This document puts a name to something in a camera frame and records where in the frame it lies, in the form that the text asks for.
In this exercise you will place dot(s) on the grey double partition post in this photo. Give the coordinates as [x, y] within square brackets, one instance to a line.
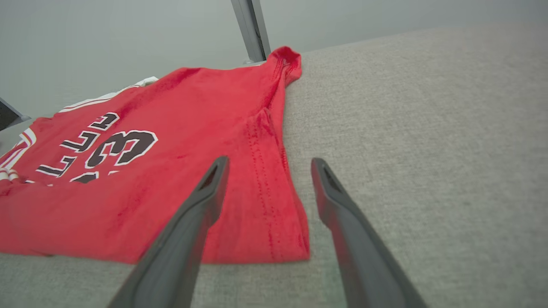
[252, 30]

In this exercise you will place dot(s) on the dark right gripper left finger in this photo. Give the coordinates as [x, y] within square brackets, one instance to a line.
[184, 239]

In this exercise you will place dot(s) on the red white basketball jersey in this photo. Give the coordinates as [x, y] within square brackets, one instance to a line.
[171, 171]

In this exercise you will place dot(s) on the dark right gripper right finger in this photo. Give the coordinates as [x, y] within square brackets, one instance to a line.
[359, 252]

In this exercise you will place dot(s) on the dark equipment cabinet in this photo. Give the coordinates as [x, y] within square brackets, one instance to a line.
[8, 117]

